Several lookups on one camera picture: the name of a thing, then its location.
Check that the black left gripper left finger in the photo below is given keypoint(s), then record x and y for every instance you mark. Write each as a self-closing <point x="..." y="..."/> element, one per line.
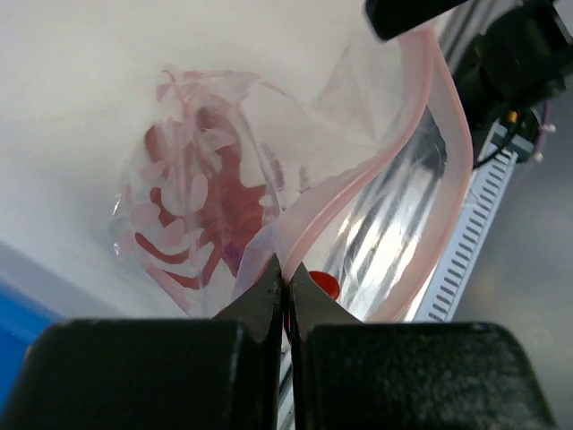
<point x="218" y="373"/>

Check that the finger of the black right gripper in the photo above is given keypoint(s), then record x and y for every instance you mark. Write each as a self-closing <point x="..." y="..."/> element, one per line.
<point x="392" y="18"/>

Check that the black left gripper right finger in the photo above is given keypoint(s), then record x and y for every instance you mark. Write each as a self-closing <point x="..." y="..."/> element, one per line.
<point x="350" y="374"/>

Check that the clear pink zip top bag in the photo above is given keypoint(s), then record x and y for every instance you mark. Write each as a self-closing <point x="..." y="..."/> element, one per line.
<point x="330" y="150"/>

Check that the blue plastic bin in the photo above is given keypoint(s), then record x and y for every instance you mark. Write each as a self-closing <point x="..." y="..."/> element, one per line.
<point x="22" y="321"/>

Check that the red toy lobster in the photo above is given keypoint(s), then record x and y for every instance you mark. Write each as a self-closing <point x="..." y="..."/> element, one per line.
<point x="207" y="214"/>

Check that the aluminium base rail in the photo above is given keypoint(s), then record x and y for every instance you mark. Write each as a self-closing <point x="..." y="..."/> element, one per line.
<point x="393" y="256"/>

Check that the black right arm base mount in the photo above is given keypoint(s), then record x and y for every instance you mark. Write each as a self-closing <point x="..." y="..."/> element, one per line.
<point x="508" y="76"/>

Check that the slotted white cable duct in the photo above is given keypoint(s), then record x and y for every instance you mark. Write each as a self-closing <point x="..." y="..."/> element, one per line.
<point x="474" y="233"/>

